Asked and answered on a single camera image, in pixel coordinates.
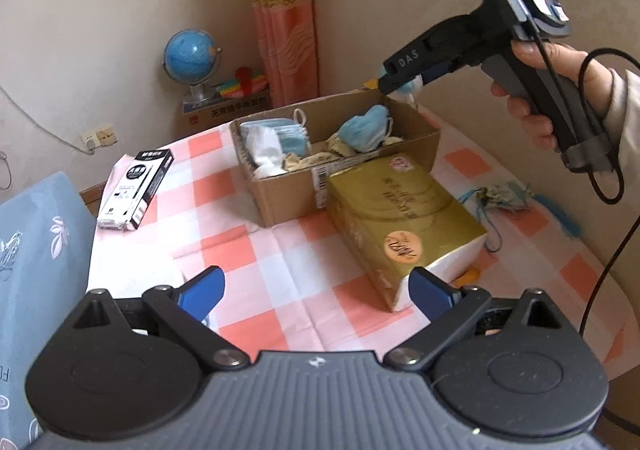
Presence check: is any colourful toy on box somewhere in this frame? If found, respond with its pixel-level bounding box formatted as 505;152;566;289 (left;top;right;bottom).
218;67;269;98

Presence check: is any person's right hand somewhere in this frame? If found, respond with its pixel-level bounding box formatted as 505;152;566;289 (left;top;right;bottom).
489;38;618;151

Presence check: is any black white carton box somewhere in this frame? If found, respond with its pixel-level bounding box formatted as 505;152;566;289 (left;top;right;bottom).
96;149;174;231

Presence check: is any white sock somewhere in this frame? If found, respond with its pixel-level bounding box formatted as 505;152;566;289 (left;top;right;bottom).
244;125;286;179

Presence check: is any orange pink curtain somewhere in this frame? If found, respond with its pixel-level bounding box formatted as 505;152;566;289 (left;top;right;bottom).
251;0;319;107

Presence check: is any gold tissue pack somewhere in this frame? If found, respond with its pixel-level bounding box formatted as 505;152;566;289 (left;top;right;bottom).
326;153;487;313

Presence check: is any crumpled blue face mask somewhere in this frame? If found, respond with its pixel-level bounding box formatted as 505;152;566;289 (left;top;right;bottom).
337;104;393;152

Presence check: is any checkered tablecloth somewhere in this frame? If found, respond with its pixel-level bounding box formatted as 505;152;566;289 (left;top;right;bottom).
86;105;640;381

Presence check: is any blue globe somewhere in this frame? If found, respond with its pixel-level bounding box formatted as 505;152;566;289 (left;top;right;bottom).
163;29;222;104

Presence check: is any cardboard box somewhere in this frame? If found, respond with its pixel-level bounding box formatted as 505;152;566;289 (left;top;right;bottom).
229;88;440;227

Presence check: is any blue floral pillow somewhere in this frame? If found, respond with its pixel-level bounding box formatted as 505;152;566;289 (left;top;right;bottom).
1;172;96;449

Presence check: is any beige cloth in box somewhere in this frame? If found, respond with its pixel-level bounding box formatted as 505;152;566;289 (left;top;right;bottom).
282;131;381;174

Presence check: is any orange earplug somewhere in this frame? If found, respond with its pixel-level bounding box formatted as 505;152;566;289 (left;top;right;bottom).
454;267;482;289

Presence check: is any blue face mask stack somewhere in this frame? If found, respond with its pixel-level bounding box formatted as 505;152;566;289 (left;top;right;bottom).
240;108;311;158

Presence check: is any wall power socket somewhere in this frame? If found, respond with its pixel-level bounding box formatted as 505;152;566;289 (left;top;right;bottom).
80;125;117;153

